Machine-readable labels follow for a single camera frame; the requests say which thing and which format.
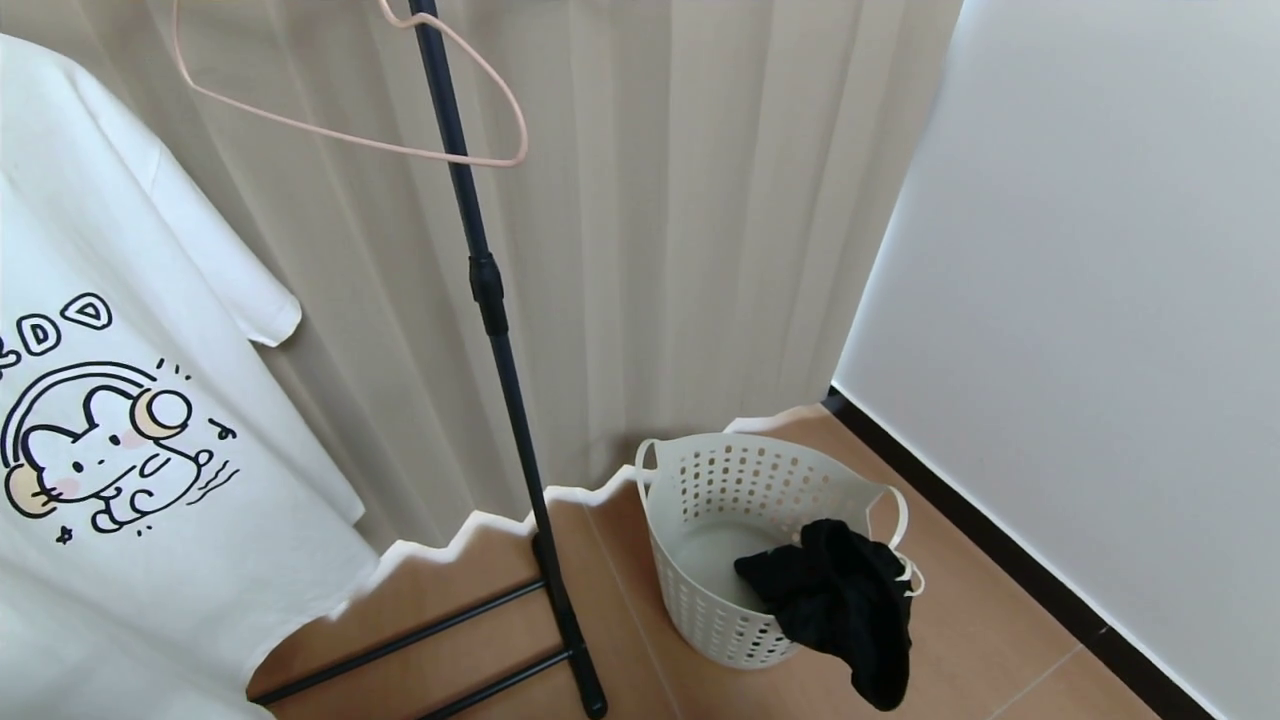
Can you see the pink clothes hanger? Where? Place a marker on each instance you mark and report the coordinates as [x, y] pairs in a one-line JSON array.
[[523, 135]]

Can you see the black garment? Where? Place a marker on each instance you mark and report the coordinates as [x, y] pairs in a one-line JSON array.
[[840, 600]]

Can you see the white garment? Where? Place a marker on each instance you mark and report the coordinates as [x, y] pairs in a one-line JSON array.
[[150, 250]]

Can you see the white laundry basket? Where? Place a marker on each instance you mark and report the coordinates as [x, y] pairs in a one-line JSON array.
[[740, 480]]

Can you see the black clothes rack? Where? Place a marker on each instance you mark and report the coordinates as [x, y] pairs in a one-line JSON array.
[[487, 290]]

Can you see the beige curtain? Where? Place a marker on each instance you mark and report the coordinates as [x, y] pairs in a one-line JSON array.
[[700, 200]]

